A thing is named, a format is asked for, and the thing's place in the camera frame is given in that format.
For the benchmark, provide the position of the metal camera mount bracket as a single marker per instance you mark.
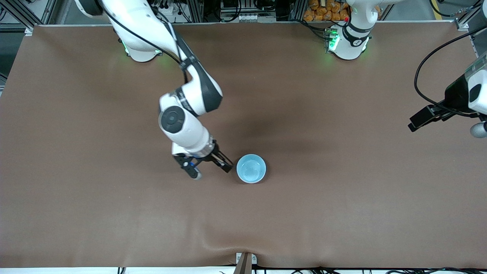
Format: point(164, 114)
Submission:
point(245, 264)

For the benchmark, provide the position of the blue bowl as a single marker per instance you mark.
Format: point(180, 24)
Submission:
point(251, 168)

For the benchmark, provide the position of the aluminium frame post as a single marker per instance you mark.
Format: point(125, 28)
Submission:
point(194, 9)

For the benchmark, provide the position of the grey arm base connector box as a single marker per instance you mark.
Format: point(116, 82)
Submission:
point(331, 40)

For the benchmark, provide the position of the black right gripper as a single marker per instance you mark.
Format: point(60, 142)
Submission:
point(214, 153)

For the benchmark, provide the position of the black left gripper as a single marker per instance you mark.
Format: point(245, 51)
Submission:
point(453, 96)

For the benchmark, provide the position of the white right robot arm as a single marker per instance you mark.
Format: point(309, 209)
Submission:
point(190, 95)

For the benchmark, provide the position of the orange snack pile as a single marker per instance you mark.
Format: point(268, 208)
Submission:
point(323, 11)

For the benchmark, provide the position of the white power strip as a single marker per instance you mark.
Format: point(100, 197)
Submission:
point(246, 17)

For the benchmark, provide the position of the power strip with black plugs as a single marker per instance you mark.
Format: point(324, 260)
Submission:
point(167, 7)

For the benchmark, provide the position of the brown table mat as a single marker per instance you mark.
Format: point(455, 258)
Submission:
point(243, 213)

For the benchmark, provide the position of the aluminium corner frame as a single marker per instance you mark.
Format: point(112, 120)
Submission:
point(23, 15)

